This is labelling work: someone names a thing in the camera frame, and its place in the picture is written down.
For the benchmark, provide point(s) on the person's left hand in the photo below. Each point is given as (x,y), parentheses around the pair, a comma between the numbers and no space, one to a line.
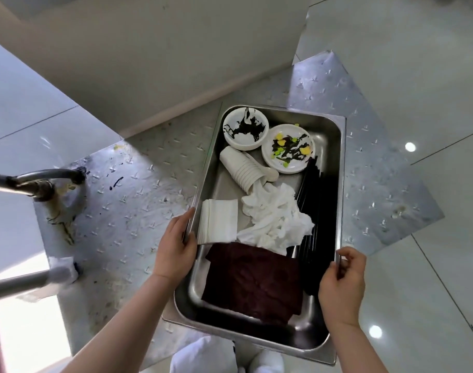
(174,252)

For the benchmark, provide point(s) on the person's right hand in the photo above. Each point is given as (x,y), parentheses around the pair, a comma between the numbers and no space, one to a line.
(343,291)

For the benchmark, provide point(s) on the white napkin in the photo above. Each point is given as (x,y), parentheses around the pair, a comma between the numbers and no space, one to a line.
(217,221)

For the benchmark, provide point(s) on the metal tray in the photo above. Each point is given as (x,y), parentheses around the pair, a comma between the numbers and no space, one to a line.
(221,190)

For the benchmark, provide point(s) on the bundle of black chopsticks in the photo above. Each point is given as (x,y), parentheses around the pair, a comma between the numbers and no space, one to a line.
(318,213)

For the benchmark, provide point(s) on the dark red cloth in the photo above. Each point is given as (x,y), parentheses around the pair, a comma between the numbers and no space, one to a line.
(252,283)

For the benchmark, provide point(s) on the white tissue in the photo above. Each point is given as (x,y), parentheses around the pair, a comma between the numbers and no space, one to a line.
(275,217)

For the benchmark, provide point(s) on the stack of white bowls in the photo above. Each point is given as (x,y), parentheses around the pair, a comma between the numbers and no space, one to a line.
(244,141)

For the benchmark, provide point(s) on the stack of white plates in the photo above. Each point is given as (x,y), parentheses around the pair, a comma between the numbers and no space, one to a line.
(271,159)

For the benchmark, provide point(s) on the green yellow food crumbs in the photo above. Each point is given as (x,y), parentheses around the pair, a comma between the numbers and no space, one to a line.
(281,142)

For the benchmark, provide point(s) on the person's right forearm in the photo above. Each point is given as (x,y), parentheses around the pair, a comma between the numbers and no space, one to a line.
(357,349)

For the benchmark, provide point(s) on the person's left forearm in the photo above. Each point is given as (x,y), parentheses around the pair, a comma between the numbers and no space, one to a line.
(116,330)

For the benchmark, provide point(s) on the steel platform trolley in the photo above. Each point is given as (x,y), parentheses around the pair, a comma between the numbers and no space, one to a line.
(143,190)

